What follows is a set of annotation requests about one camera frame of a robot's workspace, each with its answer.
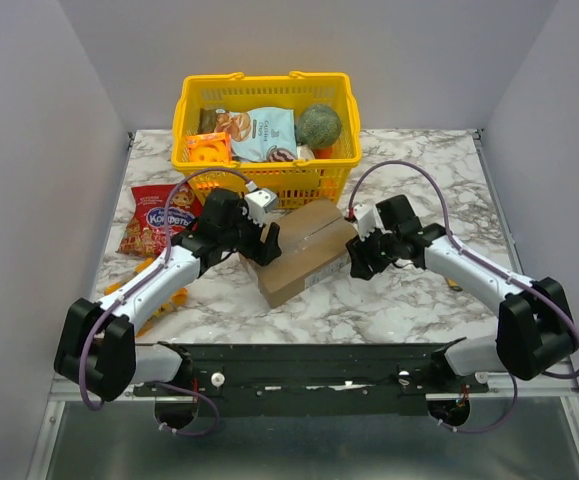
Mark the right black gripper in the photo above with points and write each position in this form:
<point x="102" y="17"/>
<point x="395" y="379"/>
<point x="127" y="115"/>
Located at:
<point x="369" y="250"/>

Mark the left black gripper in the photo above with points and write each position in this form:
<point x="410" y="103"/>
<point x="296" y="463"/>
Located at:
<point x="260" y="252"/>

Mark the brown cardboard express box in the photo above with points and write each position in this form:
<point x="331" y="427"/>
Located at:
<point x="313" y="241"/>

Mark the yellow utility knife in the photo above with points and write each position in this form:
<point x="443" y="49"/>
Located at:
<point x="453" y="285"/>

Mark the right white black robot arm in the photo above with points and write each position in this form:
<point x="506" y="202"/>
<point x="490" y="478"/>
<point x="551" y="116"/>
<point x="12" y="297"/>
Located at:
<point x="531" y="335"/>

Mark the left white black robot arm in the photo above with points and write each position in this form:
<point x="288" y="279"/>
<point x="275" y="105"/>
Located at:
<point x="97" y="348"/>

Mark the yellow plastic shopping basket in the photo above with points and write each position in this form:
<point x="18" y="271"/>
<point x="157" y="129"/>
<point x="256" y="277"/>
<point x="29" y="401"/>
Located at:
<point x="296" y="182"/>

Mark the orange yellow snack bag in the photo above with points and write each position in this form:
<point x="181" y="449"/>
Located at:
<point x="176" y="300"/>

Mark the light blue chips bag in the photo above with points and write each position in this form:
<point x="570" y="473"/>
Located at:
<point x="256" y="133"/>

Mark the orange toy package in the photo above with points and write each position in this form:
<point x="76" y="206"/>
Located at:
<point x="209" y="148"/>

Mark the red candy bag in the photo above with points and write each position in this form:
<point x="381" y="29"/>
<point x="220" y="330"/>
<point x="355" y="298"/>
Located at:
<point x="144" y="235"/>

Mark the green round melon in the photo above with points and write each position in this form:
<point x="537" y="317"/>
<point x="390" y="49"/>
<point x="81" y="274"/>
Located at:
<point x="318" y="127"/>

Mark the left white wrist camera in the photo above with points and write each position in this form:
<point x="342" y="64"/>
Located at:
<point x="259" y="203"/>

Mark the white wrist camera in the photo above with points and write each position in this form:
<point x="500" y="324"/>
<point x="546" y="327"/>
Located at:
<point x="363" y="216"/>
<point x="259" y="203"/>

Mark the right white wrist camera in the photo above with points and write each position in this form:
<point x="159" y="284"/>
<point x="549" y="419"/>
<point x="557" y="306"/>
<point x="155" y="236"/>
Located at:
<point x="363" y="216"/>

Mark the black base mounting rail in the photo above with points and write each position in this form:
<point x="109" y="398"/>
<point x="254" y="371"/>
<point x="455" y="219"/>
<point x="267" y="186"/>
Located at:
<point x="284" y="380"/>

